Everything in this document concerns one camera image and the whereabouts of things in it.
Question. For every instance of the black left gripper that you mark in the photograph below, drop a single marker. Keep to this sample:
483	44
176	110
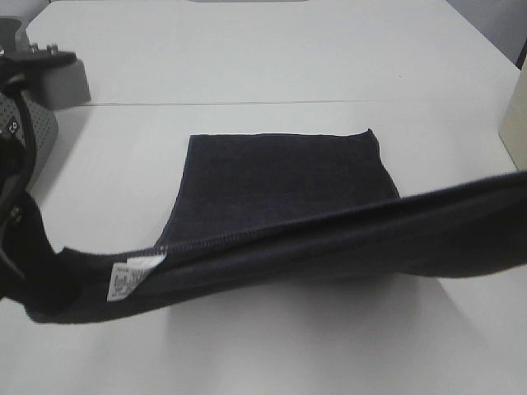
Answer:
19	238

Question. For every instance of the dark navy towel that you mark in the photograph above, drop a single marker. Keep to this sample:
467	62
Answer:
268	207

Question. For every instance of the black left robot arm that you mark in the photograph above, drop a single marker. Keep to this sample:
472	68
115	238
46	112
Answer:
18	164

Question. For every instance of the white towel care label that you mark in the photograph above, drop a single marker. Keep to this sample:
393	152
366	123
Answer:
126	277

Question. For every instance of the grey perforated plastic basket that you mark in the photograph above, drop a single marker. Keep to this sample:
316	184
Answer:
56	80

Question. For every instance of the beige box at right edge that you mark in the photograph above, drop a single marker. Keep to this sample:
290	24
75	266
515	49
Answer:
513	128

